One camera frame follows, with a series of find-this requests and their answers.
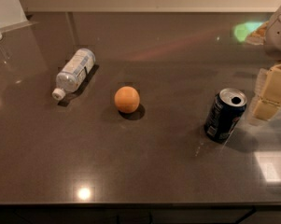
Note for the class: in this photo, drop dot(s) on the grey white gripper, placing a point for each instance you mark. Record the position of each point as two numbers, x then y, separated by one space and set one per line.
278 36

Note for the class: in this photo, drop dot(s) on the orange fruit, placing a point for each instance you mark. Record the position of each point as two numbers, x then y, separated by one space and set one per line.
127 99

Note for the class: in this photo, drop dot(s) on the dark blue pepsi can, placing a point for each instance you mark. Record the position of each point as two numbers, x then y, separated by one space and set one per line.
228 107

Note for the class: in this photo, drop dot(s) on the clear plastic water bottle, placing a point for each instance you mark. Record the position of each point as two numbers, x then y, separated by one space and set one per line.
73 73

